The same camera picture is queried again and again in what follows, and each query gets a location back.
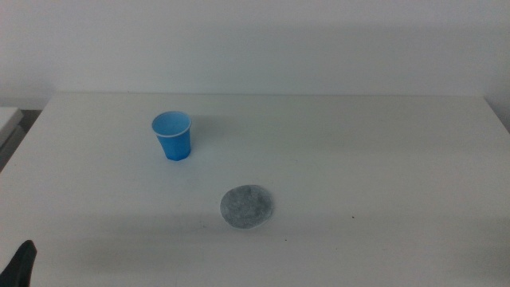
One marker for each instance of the grey round felt cup mat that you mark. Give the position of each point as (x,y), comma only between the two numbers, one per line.
(247,206)

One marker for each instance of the blue plastic cup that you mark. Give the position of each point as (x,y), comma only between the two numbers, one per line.
(174,139)

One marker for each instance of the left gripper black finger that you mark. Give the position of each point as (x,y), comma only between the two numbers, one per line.
(20,267)

